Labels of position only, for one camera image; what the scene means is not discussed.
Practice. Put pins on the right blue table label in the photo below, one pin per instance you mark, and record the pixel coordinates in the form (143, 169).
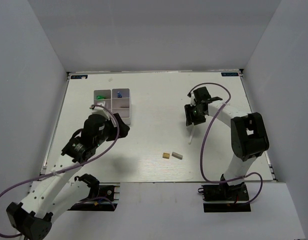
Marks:
(229, 74)

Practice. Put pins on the left blue table label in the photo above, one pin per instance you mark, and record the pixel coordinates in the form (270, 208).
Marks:
(78, 77)

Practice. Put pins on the blue table label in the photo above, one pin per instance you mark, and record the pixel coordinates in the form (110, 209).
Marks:
(229, 74)
(78, 77)

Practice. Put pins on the green black highlighter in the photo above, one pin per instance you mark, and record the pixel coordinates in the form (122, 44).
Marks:
(100, 97)

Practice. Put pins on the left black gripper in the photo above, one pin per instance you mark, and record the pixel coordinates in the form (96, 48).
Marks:
(123, 128)

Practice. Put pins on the white right compartment container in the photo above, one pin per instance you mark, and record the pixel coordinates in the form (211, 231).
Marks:
(122, 106)

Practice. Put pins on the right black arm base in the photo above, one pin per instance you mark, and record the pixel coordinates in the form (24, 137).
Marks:
(222, 198)

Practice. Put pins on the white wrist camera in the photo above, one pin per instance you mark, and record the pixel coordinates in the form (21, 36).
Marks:
(101, 110)
(192, 99)

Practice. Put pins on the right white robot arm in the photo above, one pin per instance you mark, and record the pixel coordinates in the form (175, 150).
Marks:
(248, 135)

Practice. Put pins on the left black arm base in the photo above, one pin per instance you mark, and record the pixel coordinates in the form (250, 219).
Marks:
(106, 200)

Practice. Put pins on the grey eraser block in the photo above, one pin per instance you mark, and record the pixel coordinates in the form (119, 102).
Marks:
(177, 155)

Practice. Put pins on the tan eraser block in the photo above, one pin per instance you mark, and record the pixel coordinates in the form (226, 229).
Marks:
(166, 155)

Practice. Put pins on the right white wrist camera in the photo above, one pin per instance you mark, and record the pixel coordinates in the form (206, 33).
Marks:
(192, 99)

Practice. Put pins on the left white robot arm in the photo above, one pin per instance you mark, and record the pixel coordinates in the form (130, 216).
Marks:
(34, 215)

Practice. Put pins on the white yellow marker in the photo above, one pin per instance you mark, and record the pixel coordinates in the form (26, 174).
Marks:
(192, 132)

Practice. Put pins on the white compartment container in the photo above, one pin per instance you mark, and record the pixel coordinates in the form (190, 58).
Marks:
(104, 92)
(122, 106)

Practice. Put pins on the white left compartment container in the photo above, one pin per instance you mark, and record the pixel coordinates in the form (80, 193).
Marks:
(104, 92)

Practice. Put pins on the clear blue spray bottle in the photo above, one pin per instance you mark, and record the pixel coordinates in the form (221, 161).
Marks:
(119, 94)

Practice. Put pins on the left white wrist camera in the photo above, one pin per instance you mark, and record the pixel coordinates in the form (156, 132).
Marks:
(101, 110)

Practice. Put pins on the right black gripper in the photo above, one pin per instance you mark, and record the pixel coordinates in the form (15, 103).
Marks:
(191, 118)

